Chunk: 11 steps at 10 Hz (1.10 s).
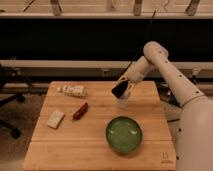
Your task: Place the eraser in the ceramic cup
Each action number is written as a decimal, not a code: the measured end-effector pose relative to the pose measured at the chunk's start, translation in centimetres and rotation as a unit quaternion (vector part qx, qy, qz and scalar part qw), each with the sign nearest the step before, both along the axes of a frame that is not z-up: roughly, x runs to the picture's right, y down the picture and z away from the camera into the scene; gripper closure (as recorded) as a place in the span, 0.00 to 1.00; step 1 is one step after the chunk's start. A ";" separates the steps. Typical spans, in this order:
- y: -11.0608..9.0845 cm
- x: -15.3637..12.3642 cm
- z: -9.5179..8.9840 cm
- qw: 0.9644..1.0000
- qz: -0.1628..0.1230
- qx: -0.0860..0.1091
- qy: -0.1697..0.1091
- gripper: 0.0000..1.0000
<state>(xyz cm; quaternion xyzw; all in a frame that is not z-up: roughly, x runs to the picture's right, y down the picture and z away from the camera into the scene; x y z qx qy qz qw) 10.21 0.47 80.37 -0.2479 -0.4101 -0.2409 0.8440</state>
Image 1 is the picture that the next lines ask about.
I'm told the black cable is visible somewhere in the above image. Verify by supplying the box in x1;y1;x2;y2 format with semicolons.
123;9;157;76

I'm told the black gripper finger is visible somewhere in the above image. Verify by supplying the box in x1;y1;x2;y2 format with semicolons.
112;81;128;98

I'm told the wooden cutting board table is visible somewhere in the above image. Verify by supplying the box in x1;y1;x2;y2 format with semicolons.
23;81;176;171

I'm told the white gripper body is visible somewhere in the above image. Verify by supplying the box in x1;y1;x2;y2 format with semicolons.
117;76;134;93

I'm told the green ceramic bowl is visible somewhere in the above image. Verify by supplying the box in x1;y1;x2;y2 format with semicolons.
105;116;143;154

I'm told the clear glass cup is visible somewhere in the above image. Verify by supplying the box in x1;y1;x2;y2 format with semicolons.
117;91;131;109

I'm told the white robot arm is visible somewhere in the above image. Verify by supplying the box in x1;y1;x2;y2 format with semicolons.
112;41;213;171

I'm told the white tube with label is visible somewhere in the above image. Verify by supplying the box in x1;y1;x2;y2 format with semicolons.
57;85;86;97

